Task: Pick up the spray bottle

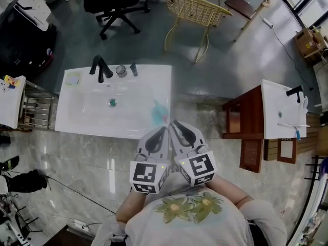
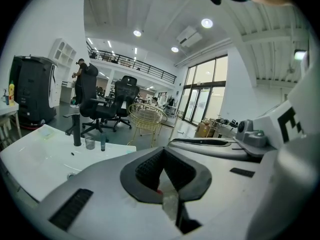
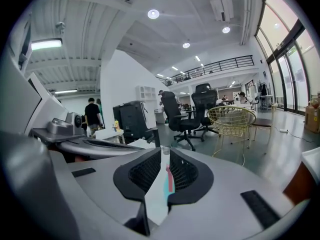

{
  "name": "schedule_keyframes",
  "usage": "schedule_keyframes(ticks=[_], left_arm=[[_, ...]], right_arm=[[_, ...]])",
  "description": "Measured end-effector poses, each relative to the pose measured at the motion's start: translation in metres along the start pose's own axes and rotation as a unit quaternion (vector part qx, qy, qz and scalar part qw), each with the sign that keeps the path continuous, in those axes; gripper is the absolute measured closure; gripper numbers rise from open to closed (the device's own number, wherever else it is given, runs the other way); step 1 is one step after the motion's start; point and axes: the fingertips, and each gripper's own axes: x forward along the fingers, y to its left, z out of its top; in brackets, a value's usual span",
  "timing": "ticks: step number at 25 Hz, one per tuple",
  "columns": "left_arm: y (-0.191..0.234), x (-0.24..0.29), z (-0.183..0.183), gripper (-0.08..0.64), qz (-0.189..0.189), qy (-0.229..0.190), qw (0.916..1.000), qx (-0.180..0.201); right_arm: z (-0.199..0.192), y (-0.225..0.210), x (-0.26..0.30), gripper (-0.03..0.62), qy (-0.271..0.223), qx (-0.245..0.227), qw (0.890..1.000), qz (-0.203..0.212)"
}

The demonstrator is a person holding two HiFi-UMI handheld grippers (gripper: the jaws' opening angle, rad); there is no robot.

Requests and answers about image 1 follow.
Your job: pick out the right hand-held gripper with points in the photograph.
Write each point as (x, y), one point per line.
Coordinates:
(198, 166)

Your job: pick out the round metal sink drain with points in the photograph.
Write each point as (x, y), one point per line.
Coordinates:
(112, 103)

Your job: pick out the brown seat wooden stool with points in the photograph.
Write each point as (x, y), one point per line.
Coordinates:
(241, 5)

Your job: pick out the clear glass cup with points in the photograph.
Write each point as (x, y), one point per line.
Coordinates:
(121, 71)

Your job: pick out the short black faucet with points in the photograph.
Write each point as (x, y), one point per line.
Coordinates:
(294, 91)

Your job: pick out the teal spray bottle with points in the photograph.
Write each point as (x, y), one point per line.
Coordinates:
(158, 113)

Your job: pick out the metal rack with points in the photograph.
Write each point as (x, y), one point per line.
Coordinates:
(38, 109)

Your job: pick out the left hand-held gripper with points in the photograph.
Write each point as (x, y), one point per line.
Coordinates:
(148, 175)

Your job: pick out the white side table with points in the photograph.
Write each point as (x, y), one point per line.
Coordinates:
(11, 104)

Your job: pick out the black sink faucet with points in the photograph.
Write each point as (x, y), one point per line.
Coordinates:
(101, 69)

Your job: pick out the black cabinet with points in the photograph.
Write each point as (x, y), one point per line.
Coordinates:
(23, 47)

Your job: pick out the soap dish with white soap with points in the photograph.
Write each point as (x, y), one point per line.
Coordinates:
(72, 79)

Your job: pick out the red-brown wooden cabinet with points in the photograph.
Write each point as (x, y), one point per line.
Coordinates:
(252, 111)

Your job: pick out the colourful small toys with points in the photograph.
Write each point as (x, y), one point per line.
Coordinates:
(11, 82)

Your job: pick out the white floor power strip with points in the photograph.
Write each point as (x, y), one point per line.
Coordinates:
(78, 224)

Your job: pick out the black bag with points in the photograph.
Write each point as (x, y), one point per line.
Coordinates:
(25, 181)

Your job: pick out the person's right forearm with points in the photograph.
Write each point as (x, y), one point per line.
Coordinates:
(230, 192)

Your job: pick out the person's left forearm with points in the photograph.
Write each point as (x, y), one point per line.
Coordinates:
(132, 209)

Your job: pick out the small sink drain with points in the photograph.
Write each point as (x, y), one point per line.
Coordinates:
(280, 114)

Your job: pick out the person's flower print shirt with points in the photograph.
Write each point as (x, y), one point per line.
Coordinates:
(194, 224)

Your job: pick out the white ceramic sink basin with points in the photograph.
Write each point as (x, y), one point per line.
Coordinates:
(84, 117)

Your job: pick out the cardboard box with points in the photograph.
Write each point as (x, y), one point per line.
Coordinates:
(306, 43)

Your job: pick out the black tube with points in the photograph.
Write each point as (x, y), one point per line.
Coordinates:
(134, 70)

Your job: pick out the small white sink basin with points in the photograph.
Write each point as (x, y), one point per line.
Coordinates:
(271, 104)

